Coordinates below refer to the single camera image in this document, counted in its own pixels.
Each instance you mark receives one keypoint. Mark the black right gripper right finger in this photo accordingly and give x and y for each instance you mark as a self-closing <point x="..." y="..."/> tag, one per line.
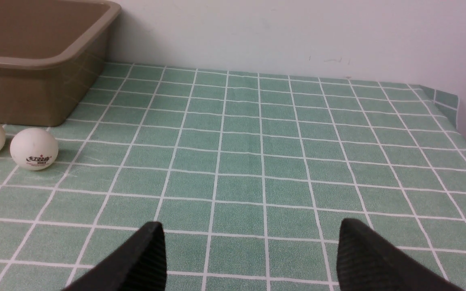
<point x="368" y="262"/>

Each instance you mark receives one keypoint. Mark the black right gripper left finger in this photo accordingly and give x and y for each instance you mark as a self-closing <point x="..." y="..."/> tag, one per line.
<point x="139" y="264"/>

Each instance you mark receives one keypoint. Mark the green checkered tablecloth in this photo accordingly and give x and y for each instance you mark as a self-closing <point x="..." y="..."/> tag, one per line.
<point x="250" y="175"/>

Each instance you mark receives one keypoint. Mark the brown plastic storage bin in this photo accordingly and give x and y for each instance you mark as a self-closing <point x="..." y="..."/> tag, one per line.
<point x="51" y="53"/>

